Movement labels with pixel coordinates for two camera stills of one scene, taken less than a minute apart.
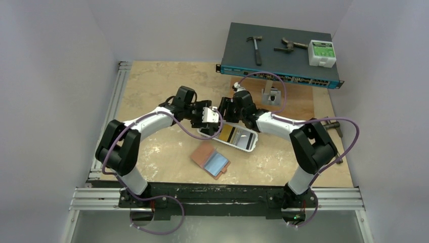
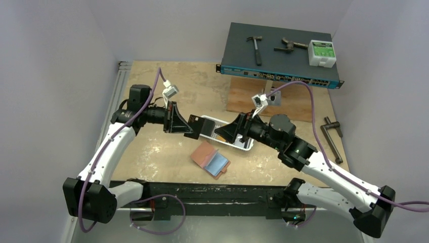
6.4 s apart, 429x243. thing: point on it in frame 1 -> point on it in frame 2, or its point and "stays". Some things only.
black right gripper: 226,109 -> 243,124
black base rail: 164,198 stays
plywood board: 300,98 stays
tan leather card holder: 208,157 stays
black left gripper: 198,123 -> 173,122
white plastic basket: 240,137 stays
